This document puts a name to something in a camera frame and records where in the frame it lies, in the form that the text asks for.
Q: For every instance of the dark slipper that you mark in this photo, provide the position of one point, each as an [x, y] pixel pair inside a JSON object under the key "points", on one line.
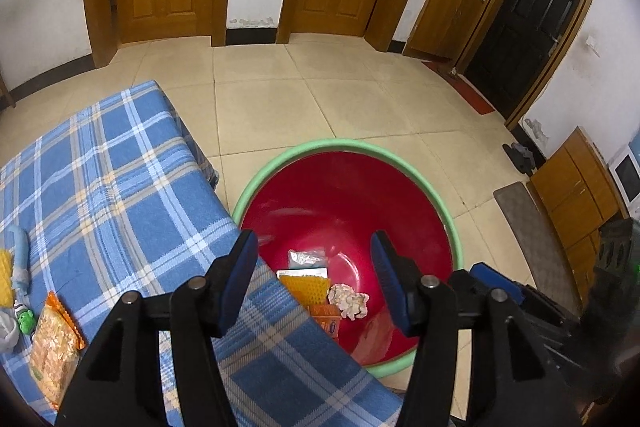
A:
{"points": [[527, 157], [512, 157]]}

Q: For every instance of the white wall switch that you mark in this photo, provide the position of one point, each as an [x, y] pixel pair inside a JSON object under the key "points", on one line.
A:
{"points": [[592, 45]]}

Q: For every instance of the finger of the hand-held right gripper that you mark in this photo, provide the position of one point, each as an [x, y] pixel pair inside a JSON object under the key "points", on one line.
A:
{"points": [[492, 274]]}

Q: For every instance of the white box with blue label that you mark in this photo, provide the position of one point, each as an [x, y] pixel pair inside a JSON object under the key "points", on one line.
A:
{"points": [[300, 273]]}

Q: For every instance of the white plastic bag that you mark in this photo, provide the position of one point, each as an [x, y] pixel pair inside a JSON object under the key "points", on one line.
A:
{"points": [[7, 332]]}

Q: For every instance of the silver plastic bag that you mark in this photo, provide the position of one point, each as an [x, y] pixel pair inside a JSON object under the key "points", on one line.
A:
{"points": [[305, 259]]}

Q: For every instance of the wooden sideboard cabinet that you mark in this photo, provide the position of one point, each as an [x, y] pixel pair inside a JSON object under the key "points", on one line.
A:
{"points": [[570, 197]]}

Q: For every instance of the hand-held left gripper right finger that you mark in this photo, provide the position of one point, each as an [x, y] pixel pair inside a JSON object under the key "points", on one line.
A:
{"points": [[395, 292]]}

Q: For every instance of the yellow mesh pad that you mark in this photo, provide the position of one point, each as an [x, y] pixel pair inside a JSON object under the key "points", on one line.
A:
{"points": [[307, 289]]}

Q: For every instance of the red door mat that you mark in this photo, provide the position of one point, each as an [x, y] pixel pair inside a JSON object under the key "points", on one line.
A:
{"points": [[470, 92]]}

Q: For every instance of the yellow sponge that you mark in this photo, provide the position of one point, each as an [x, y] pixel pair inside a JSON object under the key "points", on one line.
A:
{"points": [[5, 277]]}

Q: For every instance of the low wooden cabinet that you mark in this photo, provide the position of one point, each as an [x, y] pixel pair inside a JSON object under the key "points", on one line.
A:
{"points": [[445, 17]]}

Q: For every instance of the red basin with green rim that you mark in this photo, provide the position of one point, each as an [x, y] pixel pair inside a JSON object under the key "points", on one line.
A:
{"points": [[340, 207]]}

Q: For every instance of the orange snack packet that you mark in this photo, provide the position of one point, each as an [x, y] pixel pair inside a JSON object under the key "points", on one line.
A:
{"points": [[52, 347]]}

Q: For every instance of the blue plaid blanket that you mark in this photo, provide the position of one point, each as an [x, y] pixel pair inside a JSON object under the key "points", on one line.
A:
{"points": [[125, 207]]}

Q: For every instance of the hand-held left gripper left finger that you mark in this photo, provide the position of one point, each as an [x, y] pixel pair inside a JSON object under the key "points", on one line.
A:
{"points": [[235, 287]]}

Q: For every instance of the grey floor mat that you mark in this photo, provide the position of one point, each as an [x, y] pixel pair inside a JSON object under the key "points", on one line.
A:
{"points": [[535, 232]]}

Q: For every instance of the black metal door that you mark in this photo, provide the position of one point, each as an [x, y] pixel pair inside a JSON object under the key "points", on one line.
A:
{"points": [[525, 22]]}

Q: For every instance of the cream paper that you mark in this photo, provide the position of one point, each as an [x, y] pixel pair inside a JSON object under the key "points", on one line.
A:
{"points": [[347, 299]]}

